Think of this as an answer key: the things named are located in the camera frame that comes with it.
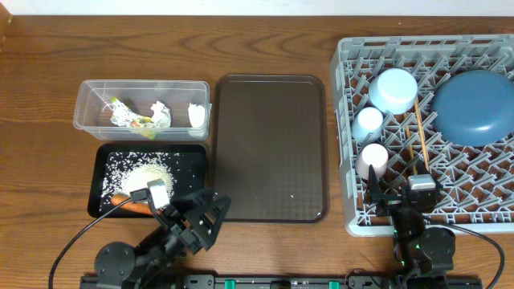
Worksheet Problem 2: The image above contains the orange carrot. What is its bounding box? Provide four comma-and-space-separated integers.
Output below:
111, 194, 152, 215

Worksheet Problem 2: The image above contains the black plastic tray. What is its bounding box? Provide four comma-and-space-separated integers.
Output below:
88, 142, 207, 218

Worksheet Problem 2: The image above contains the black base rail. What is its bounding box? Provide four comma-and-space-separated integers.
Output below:
79, 274, 483, 289

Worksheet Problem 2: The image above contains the dark brown serving tray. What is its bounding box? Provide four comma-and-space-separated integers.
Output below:
211, 75, 328, 223

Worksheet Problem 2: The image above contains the light blue rice bowl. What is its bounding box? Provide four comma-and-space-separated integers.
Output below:
369, 68, 418, 115

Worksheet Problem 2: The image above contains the white paper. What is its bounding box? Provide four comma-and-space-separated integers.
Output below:
151, 101, 171, 128
188, 104, 206, 128

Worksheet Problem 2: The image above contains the foil snack wrapper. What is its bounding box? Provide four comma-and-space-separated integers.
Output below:
110, 97, 156, 140

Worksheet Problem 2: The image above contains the grey dishwasher rack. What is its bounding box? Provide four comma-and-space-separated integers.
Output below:
330, 35, 513, 237

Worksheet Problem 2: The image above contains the clear plastic bin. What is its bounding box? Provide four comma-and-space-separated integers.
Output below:
73, 79, 210, 141

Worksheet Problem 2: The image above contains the pink cup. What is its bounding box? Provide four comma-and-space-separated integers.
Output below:
355, 143, 389, 180

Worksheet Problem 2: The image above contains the wooden chopstick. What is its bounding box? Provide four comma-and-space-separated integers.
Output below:
403, 112, 418, 175
414, 97, 430, 172

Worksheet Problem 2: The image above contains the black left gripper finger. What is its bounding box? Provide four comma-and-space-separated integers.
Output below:
186, 197, 231, 250
170, 188, 214, 215

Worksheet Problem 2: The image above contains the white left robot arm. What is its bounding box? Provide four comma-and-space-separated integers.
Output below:
80, 189, 231, 288

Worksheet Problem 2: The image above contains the dark blue plate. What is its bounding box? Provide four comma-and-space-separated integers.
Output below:
431, 70, 513, 147

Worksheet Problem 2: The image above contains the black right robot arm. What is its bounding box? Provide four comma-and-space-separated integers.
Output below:
182, 164, 456, 289

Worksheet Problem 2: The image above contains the pile of white rice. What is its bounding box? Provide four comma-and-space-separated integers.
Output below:
100, 151, 206, 214

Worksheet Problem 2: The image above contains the light blue cup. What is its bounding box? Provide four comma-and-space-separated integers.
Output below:
351, 107, 383, 143

